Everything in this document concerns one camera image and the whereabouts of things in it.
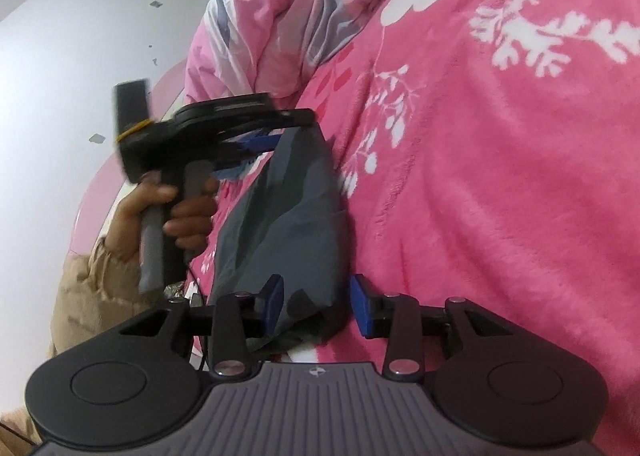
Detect person's left hand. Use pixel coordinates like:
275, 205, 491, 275
107, 173, 218, 262

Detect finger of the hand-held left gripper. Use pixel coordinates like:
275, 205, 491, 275
234, 108, 319, 150
212, 157, 257, 181

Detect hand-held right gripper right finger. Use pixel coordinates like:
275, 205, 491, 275
350, 273, 501, 379

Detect pink patchwork quilt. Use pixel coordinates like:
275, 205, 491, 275
182, 0, 436, 107

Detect pink floral blanket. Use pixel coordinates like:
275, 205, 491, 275
165, 0, 640, 417

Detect person's left forearm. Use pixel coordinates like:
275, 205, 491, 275
47, 236, 173, 359

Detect grey pants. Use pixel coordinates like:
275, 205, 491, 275
207, 126, 351, 352

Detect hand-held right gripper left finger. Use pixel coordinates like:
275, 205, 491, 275
120, 273, 286, 379

